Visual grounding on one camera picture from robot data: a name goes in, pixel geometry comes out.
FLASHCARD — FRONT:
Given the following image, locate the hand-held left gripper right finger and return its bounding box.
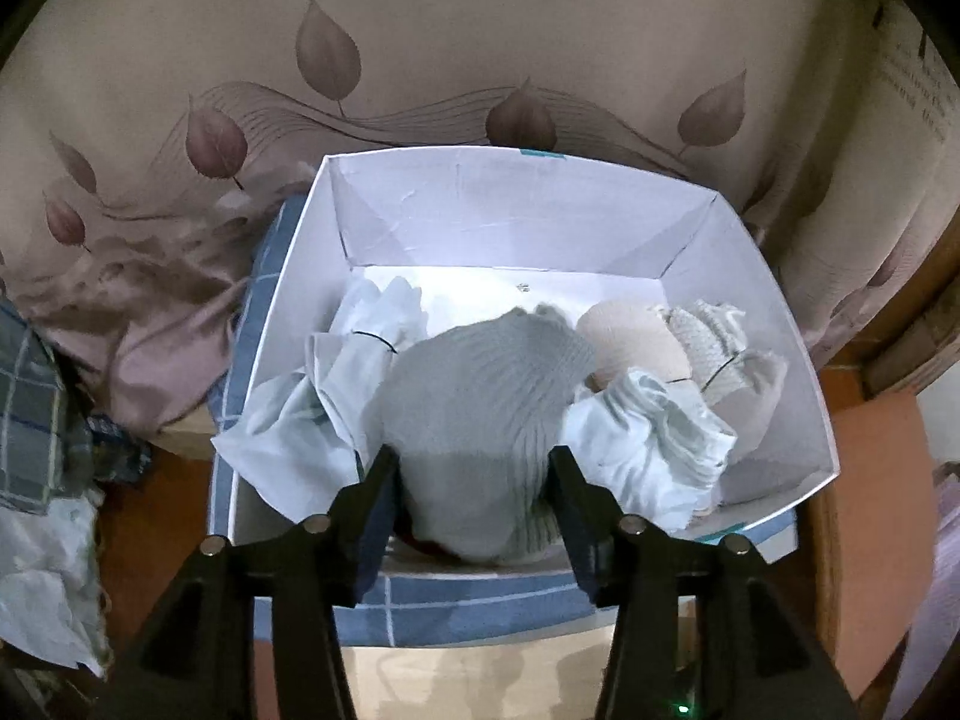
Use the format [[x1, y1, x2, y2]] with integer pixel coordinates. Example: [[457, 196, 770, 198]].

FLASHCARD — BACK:
[[549, 446, 863, 720]]

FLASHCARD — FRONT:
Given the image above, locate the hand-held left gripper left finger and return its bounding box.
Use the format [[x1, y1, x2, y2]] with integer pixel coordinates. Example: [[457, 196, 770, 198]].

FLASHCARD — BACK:
[[90, 444, 398, 720]]

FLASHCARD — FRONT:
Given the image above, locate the white underwear with black band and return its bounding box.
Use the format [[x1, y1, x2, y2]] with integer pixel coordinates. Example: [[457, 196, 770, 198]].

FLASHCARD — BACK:
[[211, 276, 428, 515]]

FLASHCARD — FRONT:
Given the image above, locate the grey ribbed underwear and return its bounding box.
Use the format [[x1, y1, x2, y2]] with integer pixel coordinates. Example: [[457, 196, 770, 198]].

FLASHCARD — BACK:
[[379, 307, 597, 563]]

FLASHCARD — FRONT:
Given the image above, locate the peach underwear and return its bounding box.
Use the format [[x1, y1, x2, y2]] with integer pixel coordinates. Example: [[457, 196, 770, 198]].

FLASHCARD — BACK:
[[576, 301, 692, 391]]

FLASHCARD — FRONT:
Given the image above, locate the beige underwear bundle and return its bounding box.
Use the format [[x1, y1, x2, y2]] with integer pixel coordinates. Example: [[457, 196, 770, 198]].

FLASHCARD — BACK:
[[652, 300, 790, 481]]

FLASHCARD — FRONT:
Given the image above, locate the white shoe box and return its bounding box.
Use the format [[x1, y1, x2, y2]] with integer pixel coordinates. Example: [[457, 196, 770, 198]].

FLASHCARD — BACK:
[[211, 150, 839, 563]]

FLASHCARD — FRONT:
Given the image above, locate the blue checked cloth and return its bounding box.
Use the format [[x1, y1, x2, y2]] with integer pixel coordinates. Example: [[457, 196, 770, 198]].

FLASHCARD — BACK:
[[210, 195, 800, 647]]

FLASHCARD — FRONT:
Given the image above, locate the black elastic band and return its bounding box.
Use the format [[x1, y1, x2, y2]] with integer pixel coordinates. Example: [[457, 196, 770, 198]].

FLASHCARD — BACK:
[[701, 360, 747, 391]]

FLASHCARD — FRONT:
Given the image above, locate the white crumpled cloth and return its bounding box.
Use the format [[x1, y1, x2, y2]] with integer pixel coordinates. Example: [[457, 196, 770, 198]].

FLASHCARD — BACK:
[[0, 495, 113, 680]]

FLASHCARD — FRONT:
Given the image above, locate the grey plaid blanket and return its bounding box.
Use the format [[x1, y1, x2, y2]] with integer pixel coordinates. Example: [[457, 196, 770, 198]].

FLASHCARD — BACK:
[[0, 300, 151, 518]]

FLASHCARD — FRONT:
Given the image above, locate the leaf print curtain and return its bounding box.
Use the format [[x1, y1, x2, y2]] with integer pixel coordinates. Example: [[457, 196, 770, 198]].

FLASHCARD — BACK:
[[0, 0, 960, 451]]

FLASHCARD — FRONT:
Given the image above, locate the brown wooden bed frame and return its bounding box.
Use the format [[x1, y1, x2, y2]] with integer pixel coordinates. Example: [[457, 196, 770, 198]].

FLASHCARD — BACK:
[[810, 330, 942, 698]]

